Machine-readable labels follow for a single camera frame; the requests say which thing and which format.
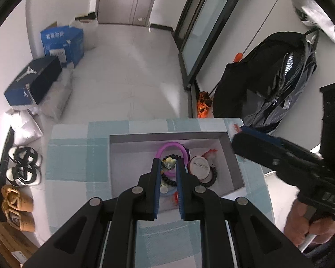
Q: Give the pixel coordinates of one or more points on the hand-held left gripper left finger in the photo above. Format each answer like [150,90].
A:
[155,189]

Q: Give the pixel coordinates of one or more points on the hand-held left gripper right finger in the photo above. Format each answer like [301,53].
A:
[181,192]

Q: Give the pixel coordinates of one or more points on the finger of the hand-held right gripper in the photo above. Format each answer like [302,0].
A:
[263,137]
[256,153]

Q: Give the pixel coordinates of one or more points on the yellow green small ornament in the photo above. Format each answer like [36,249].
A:
[169,163]

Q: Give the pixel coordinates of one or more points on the grey shallow box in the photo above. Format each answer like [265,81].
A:
[128,167]

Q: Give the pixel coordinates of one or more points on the person's right forearm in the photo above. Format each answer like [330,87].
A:
[332,252]

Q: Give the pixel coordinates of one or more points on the person's right hand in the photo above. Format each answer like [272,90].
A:
[296,223]

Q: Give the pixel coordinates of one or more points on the white round badge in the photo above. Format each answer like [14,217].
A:
[199,167]

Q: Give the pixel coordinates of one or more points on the orange white small charm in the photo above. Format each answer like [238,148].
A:
[210,156]

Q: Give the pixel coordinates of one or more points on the black backpack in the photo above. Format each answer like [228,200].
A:
[262,83]

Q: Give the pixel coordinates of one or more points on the blue white checked tablecloth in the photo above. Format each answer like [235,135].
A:
[72,159]

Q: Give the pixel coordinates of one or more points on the glass sliding door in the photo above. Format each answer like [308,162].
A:
[209,28]

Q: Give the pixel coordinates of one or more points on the black white sneaker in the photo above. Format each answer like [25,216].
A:
[23,174]
[25,156]

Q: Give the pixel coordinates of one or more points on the white tote bag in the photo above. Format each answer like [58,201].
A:
[318,11]

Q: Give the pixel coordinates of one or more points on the clear plastic package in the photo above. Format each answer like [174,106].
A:
[57,95]

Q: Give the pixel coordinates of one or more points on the tan suede shoe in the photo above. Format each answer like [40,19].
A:
[19,219]
[16,198]

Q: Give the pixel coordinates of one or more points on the white plastic mailer bag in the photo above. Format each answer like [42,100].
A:
[23,128]

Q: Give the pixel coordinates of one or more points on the large brown cardboard box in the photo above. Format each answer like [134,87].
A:
[8,237]

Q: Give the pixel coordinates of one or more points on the black blue shoe box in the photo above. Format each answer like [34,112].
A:
[33,81]

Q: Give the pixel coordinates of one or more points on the white sack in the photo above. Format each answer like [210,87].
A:
[89,33]

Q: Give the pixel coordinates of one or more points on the blue carton box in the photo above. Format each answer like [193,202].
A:
[61,44]

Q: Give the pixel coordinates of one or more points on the white room door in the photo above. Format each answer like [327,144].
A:
[128,0]

